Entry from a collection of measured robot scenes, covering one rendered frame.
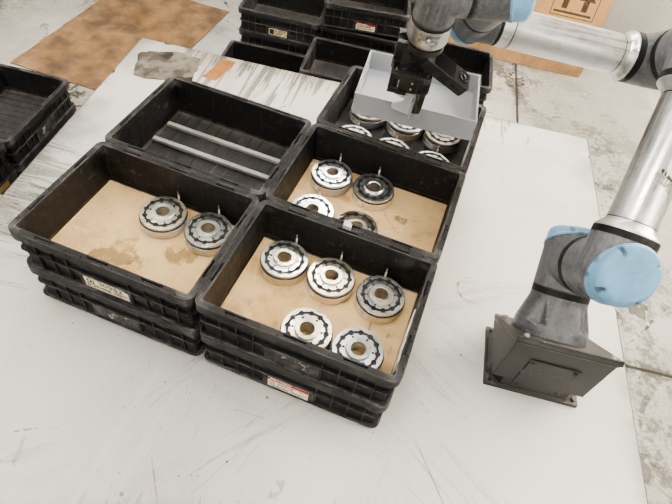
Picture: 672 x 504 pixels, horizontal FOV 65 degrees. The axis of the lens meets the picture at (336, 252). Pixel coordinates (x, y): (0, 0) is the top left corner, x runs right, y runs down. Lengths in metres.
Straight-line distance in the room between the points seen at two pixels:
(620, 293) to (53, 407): 1.08
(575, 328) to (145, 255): 0.90
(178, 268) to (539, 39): 0.85
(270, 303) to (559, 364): 0.60
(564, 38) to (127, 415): 1.11
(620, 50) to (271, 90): 1.09
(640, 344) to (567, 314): 1.39
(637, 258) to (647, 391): 1.43
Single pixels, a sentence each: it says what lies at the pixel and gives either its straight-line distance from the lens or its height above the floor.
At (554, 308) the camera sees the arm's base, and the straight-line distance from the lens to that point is 1.15.
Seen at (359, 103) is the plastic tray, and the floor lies 1.07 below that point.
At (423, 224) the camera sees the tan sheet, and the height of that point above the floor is 0.83.
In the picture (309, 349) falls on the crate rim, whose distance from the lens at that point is 0.94.
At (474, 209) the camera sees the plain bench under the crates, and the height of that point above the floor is 0.70.
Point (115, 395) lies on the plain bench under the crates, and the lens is 1.19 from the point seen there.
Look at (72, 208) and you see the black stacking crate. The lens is 1.30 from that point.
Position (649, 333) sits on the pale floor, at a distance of 2.59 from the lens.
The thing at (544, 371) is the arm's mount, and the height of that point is 0.81.
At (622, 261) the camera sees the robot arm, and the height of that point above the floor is 1.11.
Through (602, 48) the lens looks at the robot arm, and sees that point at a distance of 1.19.
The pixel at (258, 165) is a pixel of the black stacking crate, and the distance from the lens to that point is 1.38.
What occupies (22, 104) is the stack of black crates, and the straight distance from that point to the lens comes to 2.46.
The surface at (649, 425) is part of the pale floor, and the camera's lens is 2.35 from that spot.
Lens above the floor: 1.76
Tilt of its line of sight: 50 degrees down
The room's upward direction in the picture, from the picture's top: 11 degrees clockwise
